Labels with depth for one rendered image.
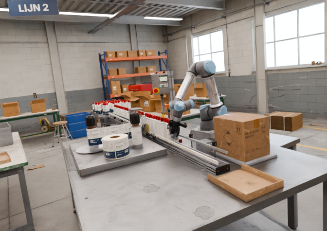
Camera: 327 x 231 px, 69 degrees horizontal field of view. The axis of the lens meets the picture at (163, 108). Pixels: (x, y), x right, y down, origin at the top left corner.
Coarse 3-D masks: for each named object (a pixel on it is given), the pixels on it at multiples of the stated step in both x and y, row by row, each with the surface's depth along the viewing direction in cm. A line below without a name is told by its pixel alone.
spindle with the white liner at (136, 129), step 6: (132, 114) 195; (138, 114) 197; (132, 120) 195; (138, 120) 197; (132, 126) 198; (138, 126) 197; (132, 132) 197; (138, 132) 197; (132, 138) 199; (138, 138) 198; (138, 144) 198
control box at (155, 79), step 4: (152, 76) 223; (156, 76) 222; (168, 76) 221; (152, 80) 223; (156, 80) 223; (168, 80) 221; (152, 84) 225; (156, 84) 223; (156, 88) 224; (160, 88) 223; (164, 88) 223; (168, 88) 222; (160, 92) 224; (164, 92) 223; (168, 92) 223
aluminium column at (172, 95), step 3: (168, 72) 220; (171, 72) 221; (171, 78) 223; (171, 81) 223; (171, 84) 224; (171, 87) 224; (171, 93) 223; (174, 93) 225; (171, 96) 223; (174, 96) 225; (171, 99) 224; (171, 111) 226; (171, 117) 228; (177, 138) 230
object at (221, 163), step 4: (152, 136) 235; (160, 140) 218; (172, 144) 201; (180, 144) 199; (180, 148) 189; (188, 152) 178; (200, 152) 175; (196, 156) 168; (208, 156) 166; (204, 160) 158; (212, 164) 150; (216, 164) 150; (220, 164) 149; (224, 164) 149
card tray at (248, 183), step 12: (252, 168) 143; (216, 180) 133; (228, 180) 137; (240, 180) 135; (252, 180) 134; (264, 180) 133; (276, 180) 128; (240, 192) 116; (252, 192) 115; (264, 192) 119
